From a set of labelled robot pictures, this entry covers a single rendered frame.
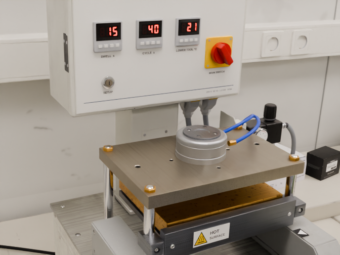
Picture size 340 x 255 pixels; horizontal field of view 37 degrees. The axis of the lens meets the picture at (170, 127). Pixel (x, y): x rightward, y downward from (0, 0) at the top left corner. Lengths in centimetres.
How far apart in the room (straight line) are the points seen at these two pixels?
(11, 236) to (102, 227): 50
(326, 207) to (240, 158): 63
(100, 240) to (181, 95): 29
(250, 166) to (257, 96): 77
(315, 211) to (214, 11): 67
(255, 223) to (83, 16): 40
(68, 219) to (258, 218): 37
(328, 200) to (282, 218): 60
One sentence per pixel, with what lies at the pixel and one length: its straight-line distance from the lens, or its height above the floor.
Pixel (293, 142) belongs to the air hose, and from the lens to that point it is 112.
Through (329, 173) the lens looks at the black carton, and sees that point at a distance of 153.
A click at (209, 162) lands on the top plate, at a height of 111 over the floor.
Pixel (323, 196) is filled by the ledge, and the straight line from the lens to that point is 143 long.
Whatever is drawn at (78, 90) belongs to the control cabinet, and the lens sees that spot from 82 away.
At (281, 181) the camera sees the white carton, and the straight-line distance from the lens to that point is 142.
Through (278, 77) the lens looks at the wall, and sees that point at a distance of 156.
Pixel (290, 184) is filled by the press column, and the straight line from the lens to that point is 83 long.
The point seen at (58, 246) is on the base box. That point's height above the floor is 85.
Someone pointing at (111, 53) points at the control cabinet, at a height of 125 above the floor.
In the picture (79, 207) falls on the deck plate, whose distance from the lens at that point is 101.
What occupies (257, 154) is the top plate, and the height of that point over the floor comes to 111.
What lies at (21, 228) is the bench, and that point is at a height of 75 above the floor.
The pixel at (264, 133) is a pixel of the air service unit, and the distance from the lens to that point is 101.
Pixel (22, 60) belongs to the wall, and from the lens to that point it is 118.
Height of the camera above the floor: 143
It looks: 21 degrees down
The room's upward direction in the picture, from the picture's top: 2 degrees clockwise
